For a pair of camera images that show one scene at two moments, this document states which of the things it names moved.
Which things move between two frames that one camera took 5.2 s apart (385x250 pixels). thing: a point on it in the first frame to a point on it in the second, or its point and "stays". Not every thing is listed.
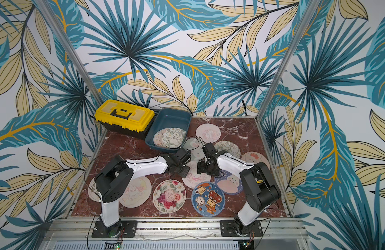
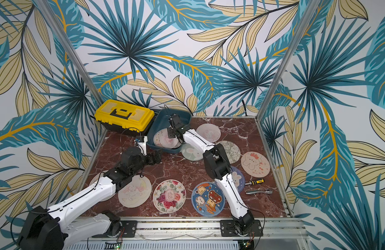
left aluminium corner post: [71, 52] stays
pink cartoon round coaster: [192, 178] to [161, 138]
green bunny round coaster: [193, 145] stays
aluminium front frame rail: [173, 229] stays
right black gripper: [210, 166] to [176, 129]
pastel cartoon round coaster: [157, 138] stays
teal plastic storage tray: [166, 119] stays
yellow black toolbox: [124, 118] stays
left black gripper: [184, 173] to [158, 157]
